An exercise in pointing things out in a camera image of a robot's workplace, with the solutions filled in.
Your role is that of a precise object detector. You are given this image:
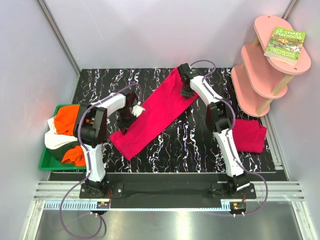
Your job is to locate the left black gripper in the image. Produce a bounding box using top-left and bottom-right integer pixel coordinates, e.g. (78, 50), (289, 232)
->
(116, 107), (139, 136)

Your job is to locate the magenta t-shirt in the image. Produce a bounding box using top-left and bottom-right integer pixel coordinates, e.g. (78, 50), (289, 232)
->
(109, 68), (198, 160)

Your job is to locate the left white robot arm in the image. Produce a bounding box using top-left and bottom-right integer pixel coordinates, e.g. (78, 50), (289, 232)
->
(73, 91), (142, 198)

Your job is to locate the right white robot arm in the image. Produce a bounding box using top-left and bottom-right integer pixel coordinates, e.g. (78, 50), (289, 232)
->
(177, 63), (250, 199)

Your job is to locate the orange t-shirt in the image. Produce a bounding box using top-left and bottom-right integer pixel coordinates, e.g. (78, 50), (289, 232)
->
(54, 105), (86, 167)

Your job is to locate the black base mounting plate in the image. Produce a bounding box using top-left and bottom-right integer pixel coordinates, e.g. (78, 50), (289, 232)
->
(79, 173), (256, 199)

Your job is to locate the pink three-tier shelf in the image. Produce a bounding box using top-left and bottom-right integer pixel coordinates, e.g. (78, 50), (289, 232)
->
(231, 15), (311, 117)

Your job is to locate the white t-shirt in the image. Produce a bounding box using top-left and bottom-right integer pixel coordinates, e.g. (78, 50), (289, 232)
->
(44, 117), (78, 150)

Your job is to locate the folded dark pink t-shirt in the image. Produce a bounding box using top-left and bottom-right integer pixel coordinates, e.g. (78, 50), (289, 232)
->
(232, 119), (267, 154)

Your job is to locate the green plastic basket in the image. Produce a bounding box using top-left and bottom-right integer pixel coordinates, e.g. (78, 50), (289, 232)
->
(39, 104), (86, 171)

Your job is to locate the green storey treehouse book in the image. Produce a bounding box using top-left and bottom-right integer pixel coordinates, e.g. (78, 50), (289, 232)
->
(264, 26), (306, 66)

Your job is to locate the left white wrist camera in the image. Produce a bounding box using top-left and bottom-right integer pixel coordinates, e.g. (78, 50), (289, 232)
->
(131, 101), (146, 118)

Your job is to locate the aluminium rail frame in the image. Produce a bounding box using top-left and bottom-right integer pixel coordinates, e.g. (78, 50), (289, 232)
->
(34, 181), (305, 202)

